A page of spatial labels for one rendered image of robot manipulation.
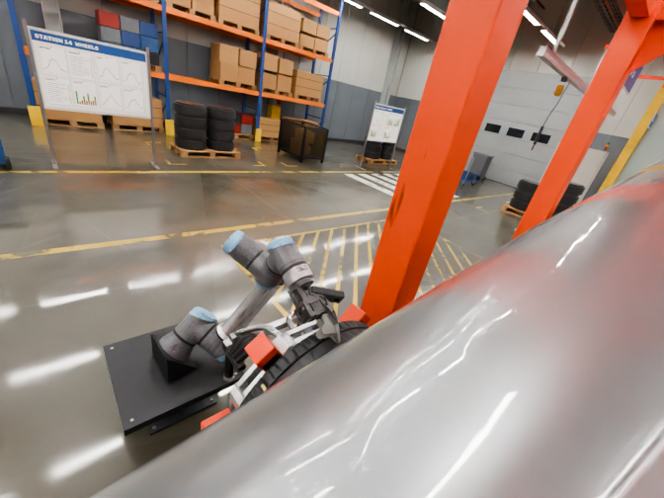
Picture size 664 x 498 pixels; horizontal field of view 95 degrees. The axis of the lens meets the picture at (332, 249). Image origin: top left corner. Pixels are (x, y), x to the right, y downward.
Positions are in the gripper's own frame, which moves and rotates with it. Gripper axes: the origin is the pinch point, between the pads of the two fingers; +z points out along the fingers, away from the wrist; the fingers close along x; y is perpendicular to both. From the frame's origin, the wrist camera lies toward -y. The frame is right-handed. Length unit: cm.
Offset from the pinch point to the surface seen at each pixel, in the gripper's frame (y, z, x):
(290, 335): 6.5, -9.0, -13.8
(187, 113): -188, -588, -361
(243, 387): 23.3, -2.4, -24.8
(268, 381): 21.0, 0.6, -9.8
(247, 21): -450, -908, -286
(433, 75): -43, -52, 55
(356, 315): -21.7, -5.3, -14.2
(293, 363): 13.6, -0.2, -5.8
